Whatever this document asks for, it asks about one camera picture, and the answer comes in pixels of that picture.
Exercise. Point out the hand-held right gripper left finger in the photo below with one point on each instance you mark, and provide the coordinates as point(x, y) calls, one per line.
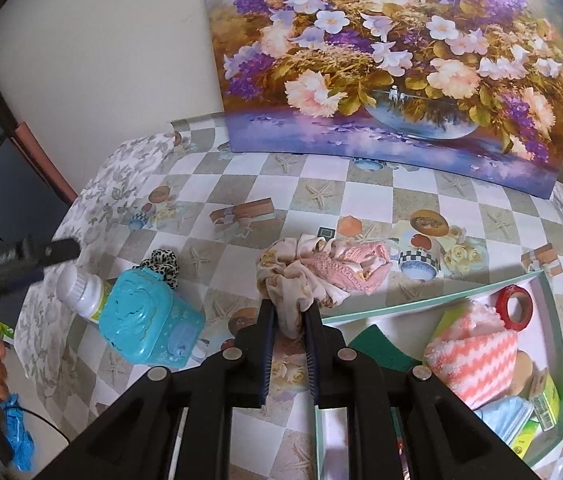
point(266, 360)

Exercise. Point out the grey floral table cover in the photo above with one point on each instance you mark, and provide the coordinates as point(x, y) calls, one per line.
point(101, 185)

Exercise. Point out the green tissue packet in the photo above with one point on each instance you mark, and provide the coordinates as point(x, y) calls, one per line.
point(526, 440)
point(546, 400)

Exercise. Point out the yellow green scouring sponge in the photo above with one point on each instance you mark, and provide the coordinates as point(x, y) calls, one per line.
point(381, 347)

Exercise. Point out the pink white striped fluffy cloth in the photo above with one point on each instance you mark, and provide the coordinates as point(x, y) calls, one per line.
point(466, 360)

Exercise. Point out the blue plastic glove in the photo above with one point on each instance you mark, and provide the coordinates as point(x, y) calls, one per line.
point(16, 435)

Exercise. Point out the red tape roll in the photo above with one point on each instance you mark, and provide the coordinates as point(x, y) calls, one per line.
point(500, 305)

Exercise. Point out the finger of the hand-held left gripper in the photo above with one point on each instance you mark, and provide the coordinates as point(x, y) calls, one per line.
point(51, 251)

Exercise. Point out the light blue cloth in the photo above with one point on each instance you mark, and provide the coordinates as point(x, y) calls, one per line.
point(504, 415)

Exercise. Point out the beige round puff sponge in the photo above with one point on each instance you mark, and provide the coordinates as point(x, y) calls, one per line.
point(522, 372)

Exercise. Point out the teal plastic box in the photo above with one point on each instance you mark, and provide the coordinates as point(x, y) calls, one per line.
point(141, 315)

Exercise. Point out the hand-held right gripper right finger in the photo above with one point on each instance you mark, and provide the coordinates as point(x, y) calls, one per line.
point(313, 360)

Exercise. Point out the pink knit cloth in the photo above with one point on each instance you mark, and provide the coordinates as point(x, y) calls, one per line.
point(351, 272)

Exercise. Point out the flower painting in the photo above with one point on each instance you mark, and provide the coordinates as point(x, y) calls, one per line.
point(386, 60)

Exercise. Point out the white pill bottle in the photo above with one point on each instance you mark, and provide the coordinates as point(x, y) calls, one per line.
point(79, 287)

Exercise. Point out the white tray with green rim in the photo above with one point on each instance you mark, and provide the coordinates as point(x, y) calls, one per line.
point(551, 330)

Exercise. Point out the dark cabinet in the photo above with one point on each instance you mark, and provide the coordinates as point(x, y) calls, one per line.
point(6, 195)

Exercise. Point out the leopard print scrunchie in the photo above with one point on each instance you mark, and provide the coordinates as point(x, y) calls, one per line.
point(164, 260)

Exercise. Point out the beige floral satin cloth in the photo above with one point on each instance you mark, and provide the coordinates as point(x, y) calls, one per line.
point(286, 280)

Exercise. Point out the checkered printed tablecloth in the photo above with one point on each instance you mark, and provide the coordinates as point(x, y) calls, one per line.
point(411, 195)

